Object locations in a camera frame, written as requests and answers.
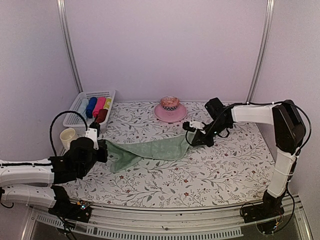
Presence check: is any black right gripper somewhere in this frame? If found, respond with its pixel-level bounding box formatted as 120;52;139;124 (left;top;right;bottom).
191;118;231;147

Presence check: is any green panda towel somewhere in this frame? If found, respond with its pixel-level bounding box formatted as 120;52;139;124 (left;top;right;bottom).
106;135;191;173

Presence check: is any dark red towel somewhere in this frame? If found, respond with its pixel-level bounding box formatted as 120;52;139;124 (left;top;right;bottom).
94;108;108;124

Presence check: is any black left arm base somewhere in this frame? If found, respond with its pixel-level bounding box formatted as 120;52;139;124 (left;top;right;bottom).
48;185;92;223

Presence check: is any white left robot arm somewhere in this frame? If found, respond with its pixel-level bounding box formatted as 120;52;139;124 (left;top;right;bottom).
0;137;108;217

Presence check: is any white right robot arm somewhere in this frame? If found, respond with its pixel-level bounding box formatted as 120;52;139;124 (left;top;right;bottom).
182;97;307;199

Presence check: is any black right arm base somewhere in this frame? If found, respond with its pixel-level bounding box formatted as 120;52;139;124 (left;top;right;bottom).
239;191;286;235

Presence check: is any white cup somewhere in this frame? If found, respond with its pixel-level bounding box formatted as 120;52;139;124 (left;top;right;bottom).
59;128;78;151

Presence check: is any white plastic basket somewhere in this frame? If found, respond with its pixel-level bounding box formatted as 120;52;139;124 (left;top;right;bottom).
63;89;116;136

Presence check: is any pink plate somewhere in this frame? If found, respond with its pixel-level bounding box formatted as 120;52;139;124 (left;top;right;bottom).
154;103;187;123

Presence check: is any patterned small bowl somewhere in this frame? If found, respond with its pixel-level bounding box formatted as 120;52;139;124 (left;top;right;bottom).
160;96;180;111

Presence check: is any light blue rolled towel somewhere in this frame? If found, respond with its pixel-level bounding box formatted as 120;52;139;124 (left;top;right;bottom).
77;98;89;120

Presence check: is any dark blue rolled towel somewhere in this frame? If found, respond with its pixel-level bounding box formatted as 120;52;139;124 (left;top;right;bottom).
85;97;98;119

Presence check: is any pink rolled towel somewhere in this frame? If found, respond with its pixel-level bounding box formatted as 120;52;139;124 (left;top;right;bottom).
92;97;106;118

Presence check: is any yellow green rolled towel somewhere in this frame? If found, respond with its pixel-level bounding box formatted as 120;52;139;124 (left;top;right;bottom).
103;97;112;110

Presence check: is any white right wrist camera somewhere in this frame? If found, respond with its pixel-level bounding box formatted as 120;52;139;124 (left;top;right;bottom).
182;120;205;132

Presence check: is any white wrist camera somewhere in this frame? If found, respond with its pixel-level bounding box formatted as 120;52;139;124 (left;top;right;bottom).
182;120;205;132
84;121;100;150

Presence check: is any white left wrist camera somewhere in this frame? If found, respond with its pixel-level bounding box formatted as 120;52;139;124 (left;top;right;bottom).
84;121;100;150

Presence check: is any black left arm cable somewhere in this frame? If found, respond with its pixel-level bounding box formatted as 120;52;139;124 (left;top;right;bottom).
49;110;89;156

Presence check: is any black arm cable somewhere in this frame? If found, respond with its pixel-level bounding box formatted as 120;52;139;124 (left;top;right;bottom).
49;110;89;156
184;101;312;156

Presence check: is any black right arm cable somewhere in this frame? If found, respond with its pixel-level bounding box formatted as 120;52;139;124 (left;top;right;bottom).
184;101;312;156

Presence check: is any aluminium front rail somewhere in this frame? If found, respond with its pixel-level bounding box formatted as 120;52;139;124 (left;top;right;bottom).
21;195;315;240

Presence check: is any right aluminium frame post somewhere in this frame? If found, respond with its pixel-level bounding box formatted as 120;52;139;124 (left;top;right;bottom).
246;0;275;102

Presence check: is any aluminium frame post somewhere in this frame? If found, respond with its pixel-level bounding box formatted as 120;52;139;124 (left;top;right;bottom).
56;0;83;93
246;0;275;102

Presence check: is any left aluminium frame post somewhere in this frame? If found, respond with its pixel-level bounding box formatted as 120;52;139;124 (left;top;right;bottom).
56;0;83;93

